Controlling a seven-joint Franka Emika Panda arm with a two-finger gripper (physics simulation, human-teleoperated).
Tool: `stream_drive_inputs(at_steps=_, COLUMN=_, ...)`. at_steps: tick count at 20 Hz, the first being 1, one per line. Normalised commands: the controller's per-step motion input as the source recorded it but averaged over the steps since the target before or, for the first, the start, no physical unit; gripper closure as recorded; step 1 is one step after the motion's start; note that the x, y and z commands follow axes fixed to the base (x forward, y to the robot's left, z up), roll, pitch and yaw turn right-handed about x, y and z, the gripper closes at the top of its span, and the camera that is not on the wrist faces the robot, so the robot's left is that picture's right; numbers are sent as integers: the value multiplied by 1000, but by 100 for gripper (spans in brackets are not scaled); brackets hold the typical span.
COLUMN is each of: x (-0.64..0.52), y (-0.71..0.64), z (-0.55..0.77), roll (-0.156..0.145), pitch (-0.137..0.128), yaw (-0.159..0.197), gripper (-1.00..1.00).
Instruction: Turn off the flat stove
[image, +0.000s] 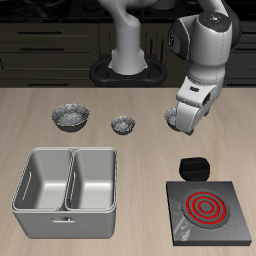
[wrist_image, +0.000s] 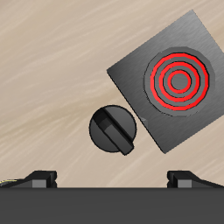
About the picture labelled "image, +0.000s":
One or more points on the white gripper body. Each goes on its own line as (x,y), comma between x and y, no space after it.
(188,116)

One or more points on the small grey fluted dish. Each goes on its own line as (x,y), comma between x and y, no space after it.
(170,116)
(123,124)

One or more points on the dark kitchen cupboards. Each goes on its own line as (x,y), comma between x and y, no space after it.
(50,66)

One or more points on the grey speckled bowl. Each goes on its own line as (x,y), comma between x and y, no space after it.
(70,117)

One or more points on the round black stove knob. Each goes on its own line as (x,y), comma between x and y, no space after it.
(195,169)

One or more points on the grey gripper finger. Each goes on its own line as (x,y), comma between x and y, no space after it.
(190,132)
(207,113)

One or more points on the white two-bin basket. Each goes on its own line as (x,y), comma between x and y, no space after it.
(63,220)

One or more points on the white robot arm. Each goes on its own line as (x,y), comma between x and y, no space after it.
(210,50)

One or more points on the flat dark grey stove plate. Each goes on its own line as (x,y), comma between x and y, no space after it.
(206,213)

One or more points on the flat black base plate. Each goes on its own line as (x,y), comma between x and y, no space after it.
(100,75)

